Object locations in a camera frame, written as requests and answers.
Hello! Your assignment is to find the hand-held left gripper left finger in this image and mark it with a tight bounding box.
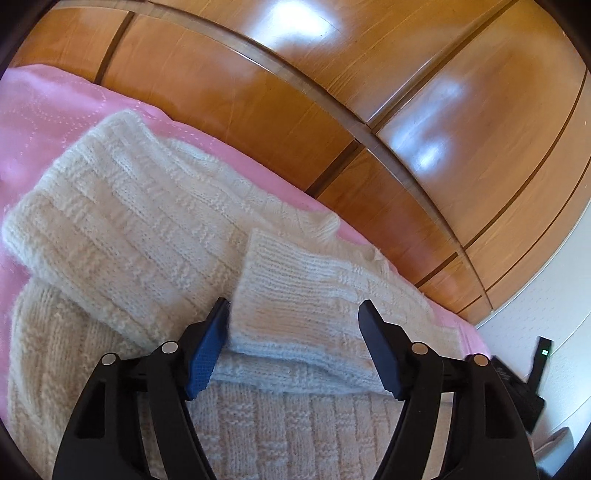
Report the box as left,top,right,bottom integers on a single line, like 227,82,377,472
52,298,230,480

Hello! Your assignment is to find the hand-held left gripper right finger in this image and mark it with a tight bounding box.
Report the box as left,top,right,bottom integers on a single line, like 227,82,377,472
358,299,539,480

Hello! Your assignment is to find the cream knitted sweater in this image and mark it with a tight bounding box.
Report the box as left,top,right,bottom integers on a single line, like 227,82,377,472
0,109,467,480

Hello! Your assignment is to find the person's right hand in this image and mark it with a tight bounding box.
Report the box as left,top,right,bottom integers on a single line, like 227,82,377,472
531,427,574,462

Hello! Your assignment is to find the glossy wooden wardrobe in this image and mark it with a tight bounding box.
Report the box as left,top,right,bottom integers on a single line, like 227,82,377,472
9,0,591,325

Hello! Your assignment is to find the pink quilted blanket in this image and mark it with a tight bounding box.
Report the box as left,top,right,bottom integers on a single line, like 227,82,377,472
0,65,491,370

